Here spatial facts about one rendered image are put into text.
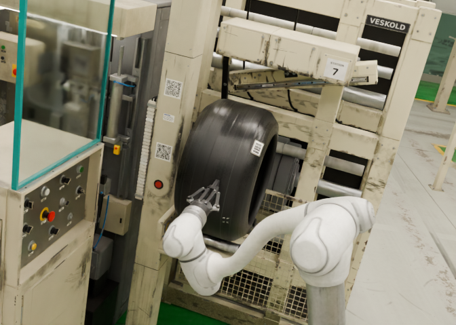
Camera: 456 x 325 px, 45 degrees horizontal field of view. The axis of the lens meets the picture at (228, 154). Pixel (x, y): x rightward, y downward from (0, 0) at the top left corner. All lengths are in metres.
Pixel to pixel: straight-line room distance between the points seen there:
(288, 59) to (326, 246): 1.25
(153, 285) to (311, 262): 1.49
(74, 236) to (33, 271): 0.29
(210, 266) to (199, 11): 1.00
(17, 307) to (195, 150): 0.86
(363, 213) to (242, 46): 1.19
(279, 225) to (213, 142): 0.65
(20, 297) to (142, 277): 0.79
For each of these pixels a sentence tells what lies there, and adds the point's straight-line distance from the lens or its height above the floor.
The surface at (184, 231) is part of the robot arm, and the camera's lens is 1.82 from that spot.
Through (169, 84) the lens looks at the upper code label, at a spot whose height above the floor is 1.52.
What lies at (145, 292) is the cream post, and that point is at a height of 0.48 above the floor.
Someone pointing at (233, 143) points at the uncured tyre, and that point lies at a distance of 2.18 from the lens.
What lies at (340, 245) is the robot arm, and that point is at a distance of 1.40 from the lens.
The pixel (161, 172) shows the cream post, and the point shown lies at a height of 1.12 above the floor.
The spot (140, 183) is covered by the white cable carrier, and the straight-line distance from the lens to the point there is 2.56.
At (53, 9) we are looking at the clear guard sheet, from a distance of 1.85.
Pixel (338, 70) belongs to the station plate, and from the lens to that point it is 2.44.
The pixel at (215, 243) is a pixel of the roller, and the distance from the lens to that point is 2.45.
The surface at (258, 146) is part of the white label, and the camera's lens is 2.19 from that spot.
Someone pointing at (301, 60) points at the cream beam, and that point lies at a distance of 2.45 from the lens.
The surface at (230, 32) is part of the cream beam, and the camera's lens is 2.50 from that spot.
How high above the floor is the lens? 2.16
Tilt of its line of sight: 22 degrees down
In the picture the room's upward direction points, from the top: 11 degrees clockwise
